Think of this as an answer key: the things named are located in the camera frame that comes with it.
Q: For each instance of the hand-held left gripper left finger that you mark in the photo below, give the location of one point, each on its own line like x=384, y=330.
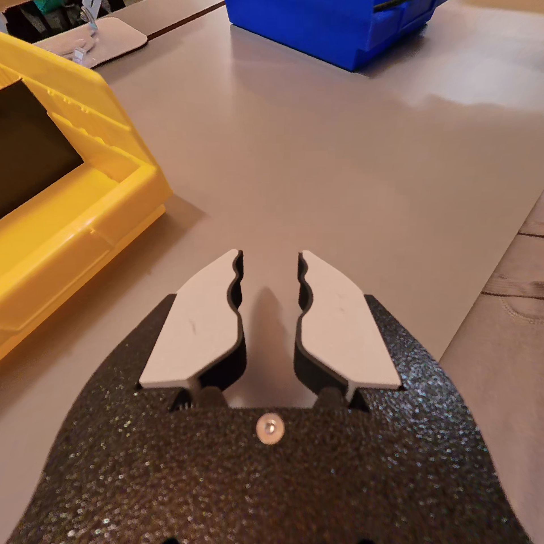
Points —
x=199, y=327

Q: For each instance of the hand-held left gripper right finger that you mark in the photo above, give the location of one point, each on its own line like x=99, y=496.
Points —
x=344, y=331

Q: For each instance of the yellow plastic bin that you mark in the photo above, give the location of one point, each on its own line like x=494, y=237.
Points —
x=63, y=255

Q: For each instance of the black card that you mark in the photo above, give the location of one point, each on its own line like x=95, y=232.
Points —
x=29, y=157

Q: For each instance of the beige rounded board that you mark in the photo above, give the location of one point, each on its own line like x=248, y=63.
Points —
x=114, y=40

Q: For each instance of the blue plastic bin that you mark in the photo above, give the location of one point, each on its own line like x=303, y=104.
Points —
x=306, y=29

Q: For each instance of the clear plastic clip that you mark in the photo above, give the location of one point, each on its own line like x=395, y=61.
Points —
x=87, y=19

